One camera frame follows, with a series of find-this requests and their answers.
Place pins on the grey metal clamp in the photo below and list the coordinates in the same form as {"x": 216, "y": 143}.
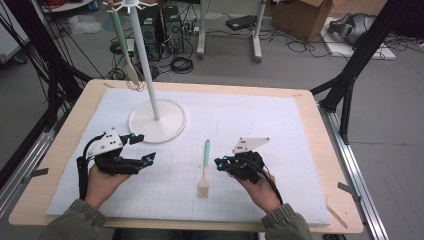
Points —
{"x": 39, "y": 172}
{"x": 348, "y": 190}

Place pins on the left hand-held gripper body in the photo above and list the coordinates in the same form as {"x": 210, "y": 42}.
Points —
{"x": 115, "y": 163}

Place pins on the person's right hand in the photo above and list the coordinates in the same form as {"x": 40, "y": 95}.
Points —
{"x": 261, "y": 195}

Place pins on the aluminium rail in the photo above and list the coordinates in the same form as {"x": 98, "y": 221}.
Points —
{"x": 23, "y": 163}
{"x": 358, "y": 176}

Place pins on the white floor board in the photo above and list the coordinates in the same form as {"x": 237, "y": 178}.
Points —
{"x": 343, "y": 48}

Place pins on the white rolling stand frame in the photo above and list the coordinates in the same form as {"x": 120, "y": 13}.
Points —
{"x": 201, "y": 33}

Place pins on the person's left hand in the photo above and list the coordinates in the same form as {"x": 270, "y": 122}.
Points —
{"x": 101, "y": 188}

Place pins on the white hook stand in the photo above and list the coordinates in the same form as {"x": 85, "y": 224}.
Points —
{"x": 156, "y": 128}

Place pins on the black flat device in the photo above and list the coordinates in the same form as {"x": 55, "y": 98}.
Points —
{"x": 241, "y": 22}

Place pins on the black metal frame post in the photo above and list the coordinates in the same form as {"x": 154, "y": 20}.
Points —
{"x": 363, "y": 50}
{"x": 40, "y": 43}

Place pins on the white grid mat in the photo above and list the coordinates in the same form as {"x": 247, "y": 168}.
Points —
{"x": 200, "y": 110}

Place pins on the black computer tower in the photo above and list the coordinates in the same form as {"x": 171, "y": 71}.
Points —
{"x": 155, "y": 30}
{"x": 173, "y": 30}

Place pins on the clear plastic bag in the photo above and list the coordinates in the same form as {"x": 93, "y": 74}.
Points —
{"x": 85, "y": 25}

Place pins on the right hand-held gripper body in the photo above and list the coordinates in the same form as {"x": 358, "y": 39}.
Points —
{"x": 246, "y": 166}

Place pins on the cardboard box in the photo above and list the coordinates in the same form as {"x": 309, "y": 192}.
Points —
{"x": 300, "y": 20}

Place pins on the person's dark trousers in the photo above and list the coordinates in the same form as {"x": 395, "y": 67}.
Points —
{"x": 183, "y": 235}

